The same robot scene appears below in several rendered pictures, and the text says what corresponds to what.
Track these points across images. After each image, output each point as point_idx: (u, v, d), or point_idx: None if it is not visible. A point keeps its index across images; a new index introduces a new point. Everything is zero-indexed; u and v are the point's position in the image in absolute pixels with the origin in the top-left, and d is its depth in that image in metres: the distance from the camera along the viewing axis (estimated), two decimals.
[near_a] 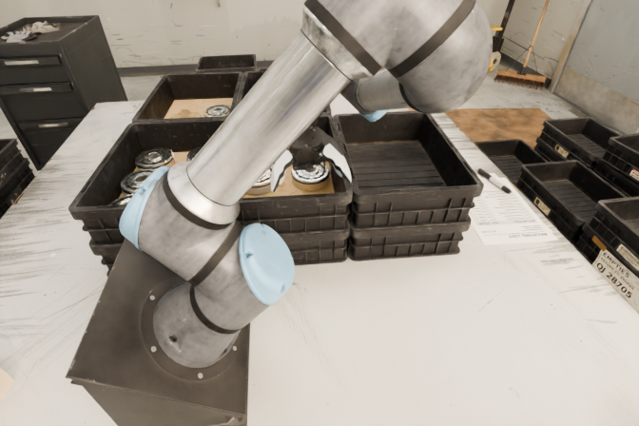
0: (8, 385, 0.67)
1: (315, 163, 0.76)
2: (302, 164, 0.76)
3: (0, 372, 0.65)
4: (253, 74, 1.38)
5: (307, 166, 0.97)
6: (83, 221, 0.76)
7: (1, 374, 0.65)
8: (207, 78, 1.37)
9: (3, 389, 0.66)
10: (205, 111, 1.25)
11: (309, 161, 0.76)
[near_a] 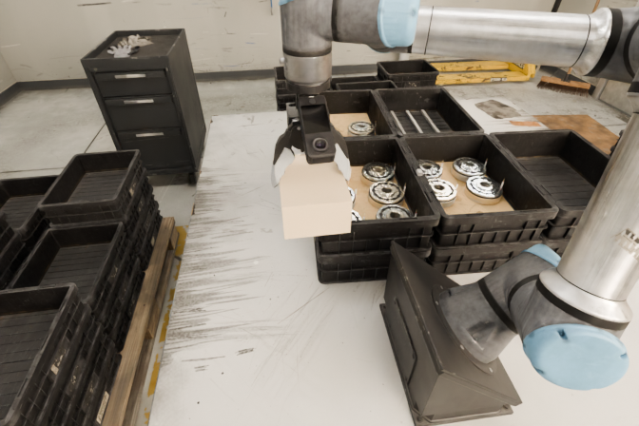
0: None
1: None
2: None
3: None
4: (382, 91, 1.47)
5: (480, 182, 1.07)
6: (324, 234, 0.86)
7: None
8: (340, 95, 1.47)
9: None
10: (350, 127, 1.35)
11: None
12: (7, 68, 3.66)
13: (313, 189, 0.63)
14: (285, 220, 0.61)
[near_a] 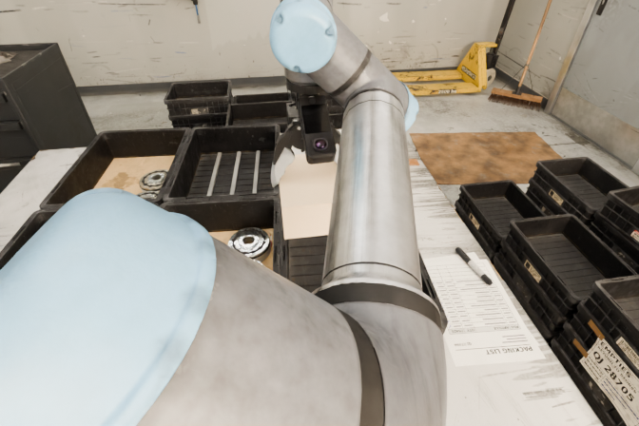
0: None
1: None
2: None
3: None
4: (203, 130, 1.21)
5: None
6: None
7: None
8: (150, 135, 1.20)
9: None
10: (142, 180, 1.08)
11: None
12: None
13: (313, 189, 0.63)
14: (285, 220, 0.61)
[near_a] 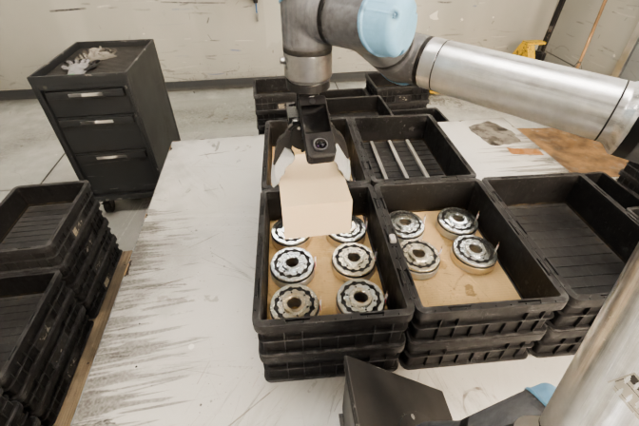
0: None
1: None
2: None
3: None
4: (359, 120, 1.27)
5: (471, 244, 0.87)
6: None
7: None
8: None
9: None
10: None
11: None
12: None
13: (313, 189, 0.63)
14: (285, 220, 0.61)
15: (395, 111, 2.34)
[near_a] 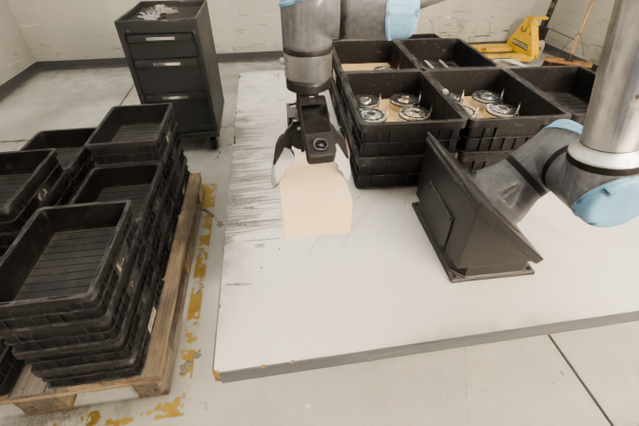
0: None
1: None
2: None
3: None
4: (403, 41, 1.59)
5: (499, 106, 1.18)
6: (365, 135, 0.97)
7: None
8: (364, 45, 1.58)
9: None
10: (375, 70, 1.46)
11: None
12: (27, 48, 3.77)
13: (313, 189, 0.63)
14: (285, 220, 0.61)
15: None
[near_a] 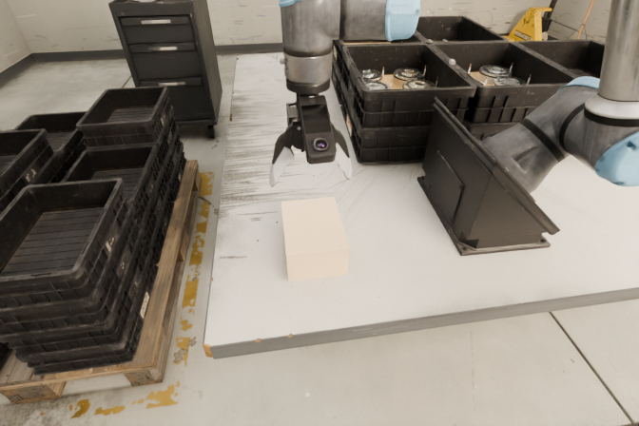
0: None
1: None
2: None
3: None
4: None
5: (508, 79, 1.13)
6: (368, 104, 0.92)
7: None
8: None
9: None
10: None
11: None
12: (23, 39, 3.72)
13: (314, 237, 0.70)
14: (289, 265, 0.68)
15: None
